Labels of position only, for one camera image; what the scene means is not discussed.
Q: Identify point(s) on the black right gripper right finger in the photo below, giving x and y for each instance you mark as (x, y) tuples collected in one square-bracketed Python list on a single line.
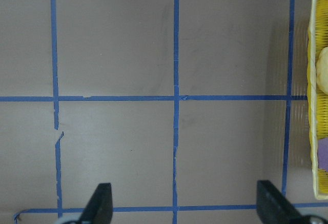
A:
[(272, 207)]

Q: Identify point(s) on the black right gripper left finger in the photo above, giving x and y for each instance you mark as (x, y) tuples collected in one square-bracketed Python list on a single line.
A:
[(99, 209)]

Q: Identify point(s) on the purple sponge block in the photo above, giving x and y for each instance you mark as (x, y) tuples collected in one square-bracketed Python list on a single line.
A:
[(323, 154)]

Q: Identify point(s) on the toy banana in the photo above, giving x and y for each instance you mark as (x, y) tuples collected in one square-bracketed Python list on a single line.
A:
[(322, 71)]

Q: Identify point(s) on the yellow plastic basket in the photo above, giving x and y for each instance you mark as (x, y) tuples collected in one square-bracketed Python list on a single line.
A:
[(317, 100)]

